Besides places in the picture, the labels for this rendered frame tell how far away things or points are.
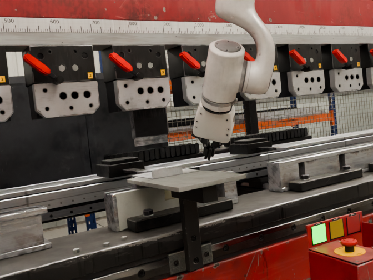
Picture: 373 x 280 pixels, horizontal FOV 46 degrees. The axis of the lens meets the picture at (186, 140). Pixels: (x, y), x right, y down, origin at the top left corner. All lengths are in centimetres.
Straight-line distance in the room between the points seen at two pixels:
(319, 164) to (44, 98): 94
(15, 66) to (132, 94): 429
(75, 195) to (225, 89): 58
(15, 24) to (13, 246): 49
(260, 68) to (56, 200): 70
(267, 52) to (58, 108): 49
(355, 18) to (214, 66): 83
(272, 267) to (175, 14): 74
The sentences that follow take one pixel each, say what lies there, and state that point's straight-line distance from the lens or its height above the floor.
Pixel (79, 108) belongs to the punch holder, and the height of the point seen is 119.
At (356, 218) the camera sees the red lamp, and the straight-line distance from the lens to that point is 130.
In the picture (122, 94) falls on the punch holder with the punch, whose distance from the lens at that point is 113.
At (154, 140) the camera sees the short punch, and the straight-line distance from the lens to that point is 121.
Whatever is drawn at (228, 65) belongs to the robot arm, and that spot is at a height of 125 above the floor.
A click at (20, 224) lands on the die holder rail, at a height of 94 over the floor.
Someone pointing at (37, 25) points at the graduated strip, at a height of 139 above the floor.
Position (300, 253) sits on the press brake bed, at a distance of 136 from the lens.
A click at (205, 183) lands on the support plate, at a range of 96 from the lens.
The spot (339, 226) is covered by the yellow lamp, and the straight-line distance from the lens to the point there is 126.
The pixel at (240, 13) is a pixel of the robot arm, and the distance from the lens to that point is 102.
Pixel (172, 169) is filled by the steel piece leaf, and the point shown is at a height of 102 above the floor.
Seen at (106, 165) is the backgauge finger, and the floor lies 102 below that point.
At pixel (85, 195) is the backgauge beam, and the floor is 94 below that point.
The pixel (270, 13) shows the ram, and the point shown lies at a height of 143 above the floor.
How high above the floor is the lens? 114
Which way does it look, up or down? 3 degrees down
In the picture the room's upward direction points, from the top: 6 degrees counter-clockwise
